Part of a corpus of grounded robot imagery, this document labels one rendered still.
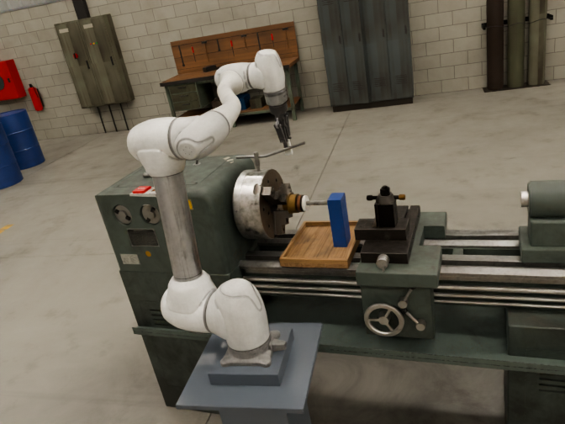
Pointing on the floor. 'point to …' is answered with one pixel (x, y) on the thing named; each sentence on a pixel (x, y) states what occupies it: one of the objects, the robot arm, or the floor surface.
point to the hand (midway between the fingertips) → (287, 147)
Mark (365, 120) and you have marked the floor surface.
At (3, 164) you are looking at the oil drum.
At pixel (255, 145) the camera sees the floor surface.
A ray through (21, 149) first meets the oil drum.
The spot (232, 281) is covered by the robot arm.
